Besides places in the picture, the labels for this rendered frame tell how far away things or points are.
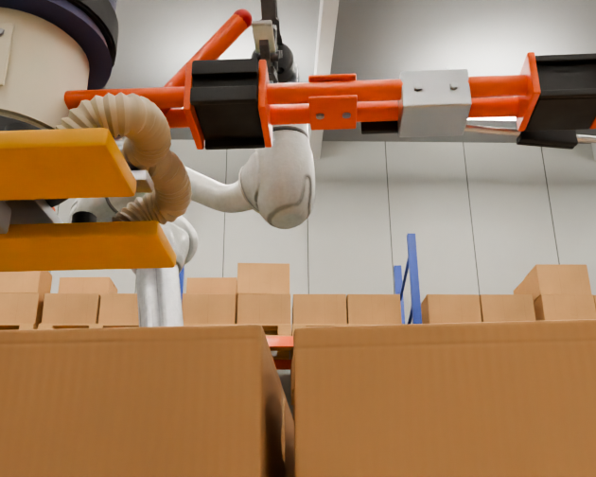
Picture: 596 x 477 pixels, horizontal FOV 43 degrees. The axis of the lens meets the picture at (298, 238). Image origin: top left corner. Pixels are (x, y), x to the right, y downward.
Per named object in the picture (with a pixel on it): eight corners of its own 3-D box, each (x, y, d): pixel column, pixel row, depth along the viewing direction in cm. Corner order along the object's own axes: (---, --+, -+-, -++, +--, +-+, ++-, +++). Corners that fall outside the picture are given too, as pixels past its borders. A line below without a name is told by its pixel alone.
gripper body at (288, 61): (294, 50, 135) (291, 15, 127) (294, 90, 132) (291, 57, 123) (253, 51, 136) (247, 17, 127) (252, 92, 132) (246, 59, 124)
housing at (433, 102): (402, 105, 76) (400, 68, 78) (397, 140, 83) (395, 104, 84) (473, 103, 76) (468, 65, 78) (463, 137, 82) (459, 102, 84)
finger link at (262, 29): (255, 49, 118) (255, 53, 118) (251, 20, 112) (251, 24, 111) (275, 48, 118) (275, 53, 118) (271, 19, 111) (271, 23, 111)
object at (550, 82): (533, 93, 75) (527, 51, 77) (517, 132, 82) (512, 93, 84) (620, 90, 75) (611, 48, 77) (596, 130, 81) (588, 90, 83)
